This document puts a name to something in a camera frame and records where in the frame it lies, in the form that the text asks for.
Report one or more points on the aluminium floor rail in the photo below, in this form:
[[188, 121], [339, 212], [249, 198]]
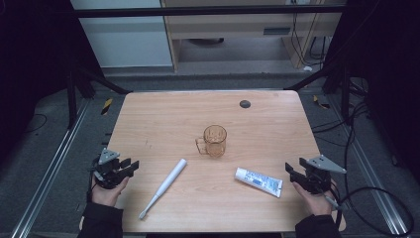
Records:
[[373, 185], [49, 168]]

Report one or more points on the black horizontal frame bar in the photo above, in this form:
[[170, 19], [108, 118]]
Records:
[[198, 11]]

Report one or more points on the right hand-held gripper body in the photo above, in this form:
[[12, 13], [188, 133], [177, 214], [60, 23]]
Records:
[[318, 177]]

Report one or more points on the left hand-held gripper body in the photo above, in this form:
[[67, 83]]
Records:
[[107, 170]]

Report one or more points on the person's right hand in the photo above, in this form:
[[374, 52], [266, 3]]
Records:
[[317, 203]]

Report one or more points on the white toothpaste tube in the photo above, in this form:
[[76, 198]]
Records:
[[259, 181]]

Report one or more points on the grey round table grommet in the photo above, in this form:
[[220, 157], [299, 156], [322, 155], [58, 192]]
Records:
[[245, 104]]

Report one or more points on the amber transparent cup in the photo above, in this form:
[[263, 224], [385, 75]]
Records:
[[215, 142]]

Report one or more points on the white electric toothbrush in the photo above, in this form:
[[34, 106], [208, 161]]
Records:
[[170, 180]]

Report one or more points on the yellow black hazard tape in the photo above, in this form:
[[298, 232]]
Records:
[[106, 106], [321, 103]]

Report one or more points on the black frame stand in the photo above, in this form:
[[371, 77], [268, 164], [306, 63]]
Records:
[[71, 99], [345, 95]]

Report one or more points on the light wooden desk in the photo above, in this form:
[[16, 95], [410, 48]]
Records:
[[231, 26]]

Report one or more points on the white cabinet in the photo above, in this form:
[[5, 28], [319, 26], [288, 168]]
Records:
[[125, 39]]

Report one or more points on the person's left hand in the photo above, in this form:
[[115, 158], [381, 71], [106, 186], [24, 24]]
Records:
[[105, 196]]

